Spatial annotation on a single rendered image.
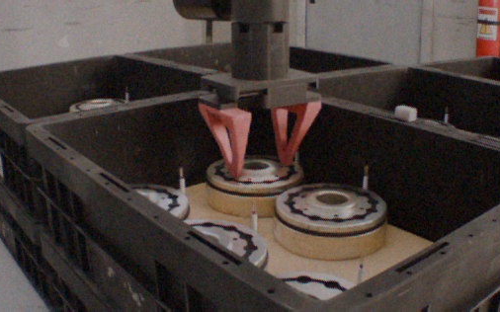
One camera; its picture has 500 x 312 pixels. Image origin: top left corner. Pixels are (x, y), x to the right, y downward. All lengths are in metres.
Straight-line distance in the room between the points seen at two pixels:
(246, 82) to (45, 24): 3.55
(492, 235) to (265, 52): 0.29
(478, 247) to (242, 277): 0.13
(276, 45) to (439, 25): 3.19
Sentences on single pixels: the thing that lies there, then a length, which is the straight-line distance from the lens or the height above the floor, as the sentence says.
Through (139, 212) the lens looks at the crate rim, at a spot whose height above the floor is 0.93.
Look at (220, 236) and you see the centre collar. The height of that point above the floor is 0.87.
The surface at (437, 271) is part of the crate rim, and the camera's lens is 0.28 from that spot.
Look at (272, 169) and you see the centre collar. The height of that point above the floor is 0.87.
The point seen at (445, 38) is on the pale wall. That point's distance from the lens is 3.68.
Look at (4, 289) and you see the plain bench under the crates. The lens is 0.73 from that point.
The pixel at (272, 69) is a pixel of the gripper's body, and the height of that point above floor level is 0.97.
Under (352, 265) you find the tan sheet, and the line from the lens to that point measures 0.48.
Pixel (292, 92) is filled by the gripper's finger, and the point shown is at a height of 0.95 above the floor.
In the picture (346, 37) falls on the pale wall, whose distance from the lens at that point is 4.00.
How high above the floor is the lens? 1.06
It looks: 18 degrees down
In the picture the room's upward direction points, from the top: straight up
